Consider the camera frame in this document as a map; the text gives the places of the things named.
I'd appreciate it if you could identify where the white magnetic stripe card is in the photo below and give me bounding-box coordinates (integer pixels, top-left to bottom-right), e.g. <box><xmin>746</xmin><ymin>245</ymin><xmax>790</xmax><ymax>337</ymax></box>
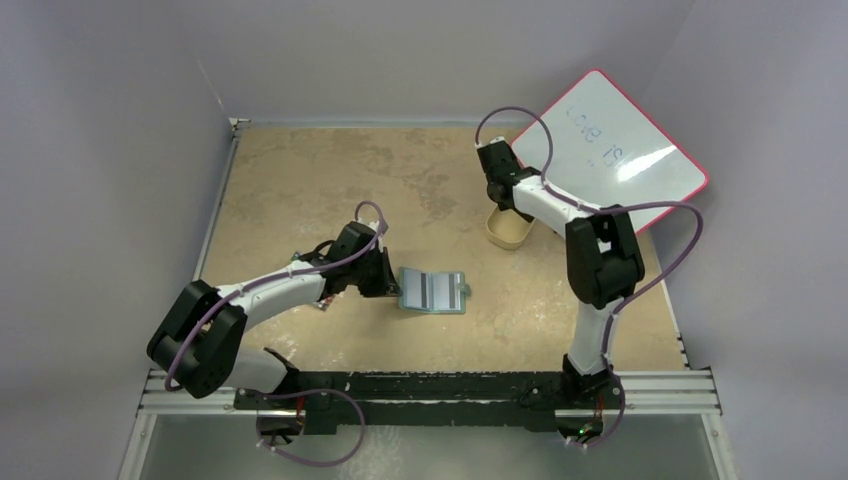
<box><xmin>399</xmin><ymin>268</ymin><xmax>431</xmax><ymax>312</ymax></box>

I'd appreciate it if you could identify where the green card holder wallet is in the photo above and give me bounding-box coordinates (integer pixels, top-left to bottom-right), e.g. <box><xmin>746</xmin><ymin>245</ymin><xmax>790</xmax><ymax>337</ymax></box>
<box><xmin>398</xmin><ymin>267</ymin><xmax>471</xmax><ymax>315</ymax></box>

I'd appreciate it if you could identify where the silver credit card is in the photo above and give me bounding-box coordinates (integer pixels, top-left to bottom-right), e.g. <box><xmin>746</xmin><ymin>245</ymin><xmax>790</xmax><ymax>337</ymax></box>
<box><xmin>432</xmin><ymin>272</ymin><xmax>465</xmax><ymax>314</ymax></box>

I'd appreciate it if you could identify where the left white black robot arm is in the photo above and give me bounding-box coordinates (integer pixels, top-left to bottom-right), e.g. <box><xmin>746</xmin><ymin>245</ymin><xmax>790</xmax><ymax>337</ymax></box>
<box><xmin>146</xmin><ymin>221</ymin><xmax>401</xmax><ymax>409</ymax></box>

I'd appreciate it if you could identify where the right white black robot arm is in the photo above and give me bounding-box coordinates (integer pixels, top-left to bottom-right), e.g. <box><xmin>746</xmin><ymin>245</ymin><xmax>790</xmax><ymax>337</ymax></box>
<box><xmin>477</xmin><ymin>138</ymin><xmax>645</xmax><ymax>407</ymax></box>

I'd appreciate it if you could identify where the colourful marker pack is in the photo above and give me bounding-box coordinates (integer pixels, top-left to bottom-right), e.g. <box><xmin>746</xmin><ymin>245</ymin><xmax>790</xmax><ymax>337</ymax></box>
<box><xmin>313</xmin><ymin>296</ymin><xmax>335</xmax><ymax>311</ymax></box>

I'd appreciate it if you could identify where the beige oval tray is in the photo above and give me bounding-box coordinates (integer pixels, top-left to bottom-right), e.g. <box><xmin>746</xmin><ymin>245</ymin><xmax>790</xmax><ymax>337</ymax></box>
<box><xmin>484</xmin><ymin>206</ymin><xmax>535</xmax><ymax>250</ymax></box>

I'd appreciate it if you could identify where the pink framed whiteboard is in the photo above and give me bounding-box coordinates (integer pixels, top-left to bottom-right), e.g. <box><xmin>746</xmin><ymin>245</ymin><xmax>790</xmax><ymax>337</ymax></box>
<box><xmin>512</xmin><ymin>70</ymin><xmax>709</xmax><ymax>233</ymax></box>

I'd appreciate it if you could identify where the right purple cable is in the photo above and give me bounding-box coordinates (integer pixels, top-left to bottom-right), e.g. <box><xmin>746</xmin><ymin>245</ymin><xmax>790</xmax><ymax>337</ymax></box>
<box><xmin>474</xmin><ymin>106</ymin><xmax>705</xmax><ymax>452</ymax></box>

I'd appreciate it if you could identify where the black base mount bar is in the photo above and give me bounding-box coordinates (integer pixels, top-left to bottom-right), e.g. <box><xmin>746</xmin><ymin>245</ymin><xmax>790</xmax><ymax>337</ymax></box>
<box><xmin>234</xmin><ymin>371</ymin><xmax>624</xmax><ymax>435</ymax></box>

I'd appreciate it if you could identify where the aluminium rail frame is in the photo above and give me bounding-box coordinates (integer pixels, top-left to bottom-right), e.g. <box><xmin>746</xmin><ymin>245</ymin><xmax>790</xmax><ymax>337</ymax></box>
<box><xmin>138</xmin><ymin>122</ymin><xmax>727</xmax><ymax>479</ymax></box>

